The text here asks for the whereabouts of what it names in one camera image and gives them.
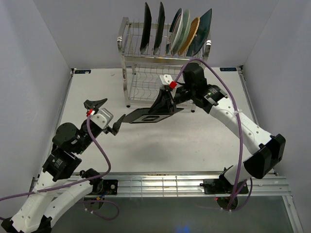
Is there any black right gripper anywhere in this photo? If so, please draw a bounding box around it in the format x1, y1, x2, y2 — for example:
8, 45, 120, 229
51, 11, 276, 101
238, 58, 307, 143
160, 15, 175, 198
147, 85, 194, 115

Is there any cream square floral plate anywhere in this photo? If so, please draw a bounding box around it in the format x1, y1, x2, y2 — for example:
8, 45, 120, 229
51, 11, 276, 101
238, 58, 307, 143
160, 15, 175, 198
122, 108, 184, 124

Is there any black square floral plate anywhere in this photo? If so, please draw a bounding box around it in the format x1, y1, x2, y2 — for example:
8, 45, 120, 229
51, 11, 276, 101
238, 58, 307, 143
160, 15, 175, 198
153, 2, 165, 55
139, 2, 152, 54

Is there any white plate teal red rim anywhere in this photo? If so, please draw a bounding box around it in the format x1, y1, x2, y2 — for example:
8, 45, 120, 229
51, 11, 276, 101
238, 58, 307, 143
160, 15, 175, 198
166, 8, 183, 54

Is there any light green floral plate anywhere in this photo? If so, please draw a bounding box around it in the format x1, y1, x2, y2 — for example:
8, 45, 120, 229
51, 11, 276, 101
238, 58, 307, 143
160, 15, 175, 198
171, 9, 190, 55

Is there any woven bamboo round plate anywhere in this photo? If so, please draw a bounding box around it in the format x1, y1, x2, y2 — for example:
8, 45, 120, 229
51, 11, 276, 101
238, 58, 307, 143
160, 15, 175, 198
178, 17, 200, 56

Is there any dark teal square plate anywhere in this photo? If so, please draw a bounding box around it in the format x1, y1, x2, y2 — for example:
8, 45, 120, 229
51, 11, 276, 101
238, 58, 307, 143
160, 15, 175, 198
186, 9, 212, 57

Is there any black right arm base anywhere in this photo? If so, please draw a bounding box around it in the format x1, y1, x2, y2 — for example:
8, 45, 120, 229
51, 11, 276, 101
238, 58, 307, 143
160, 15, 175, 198
200, 164, 251, 194

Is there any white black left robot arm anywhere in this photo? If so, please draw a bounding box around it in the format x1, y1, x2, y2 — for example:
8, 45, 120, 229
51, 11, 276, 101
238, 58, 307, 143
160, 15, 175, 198
1, 99, 125, 233

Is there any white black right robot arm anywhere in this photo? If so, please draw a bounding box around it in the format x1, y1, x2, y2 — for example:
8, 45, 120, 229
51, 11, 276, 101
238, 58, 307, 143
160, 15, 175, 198
151, 60, 286, 193

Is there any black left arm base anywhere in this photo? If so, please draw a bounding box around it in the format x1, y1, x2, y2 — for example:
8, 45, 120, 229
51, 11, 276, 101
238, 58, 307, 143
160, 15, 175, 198
90, 178, 119, 197

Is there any stainless steel dish rack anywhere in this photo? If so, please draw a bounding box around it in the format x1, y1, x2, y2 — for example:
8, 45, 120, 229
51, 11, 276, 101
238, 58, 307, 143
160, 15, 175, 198
116, 17, 212, 109

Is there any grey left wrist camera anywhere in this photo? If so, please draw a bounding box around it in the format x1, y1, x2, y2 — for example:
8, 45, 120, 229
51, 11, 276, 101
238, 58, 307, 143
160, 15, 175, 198
86, 108, 114, 129

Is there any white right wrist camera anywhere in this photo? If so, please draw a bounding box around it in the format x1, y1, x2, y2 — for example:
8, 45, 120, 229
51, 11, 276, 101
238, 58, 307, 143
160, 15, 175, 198
159, 74, 177, 91

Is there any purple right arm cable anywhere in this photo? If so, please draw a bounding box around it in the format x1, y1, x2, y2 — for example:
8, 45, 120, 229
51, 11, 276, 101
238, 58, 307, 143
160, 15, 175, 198
173, 58, 253, 212

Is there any aluminium front rail frame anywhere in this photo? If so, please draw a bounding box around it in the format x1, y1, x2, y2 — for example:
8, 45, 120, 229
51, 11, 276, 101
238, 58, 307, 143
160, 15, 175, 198
28, 65, 292, 199

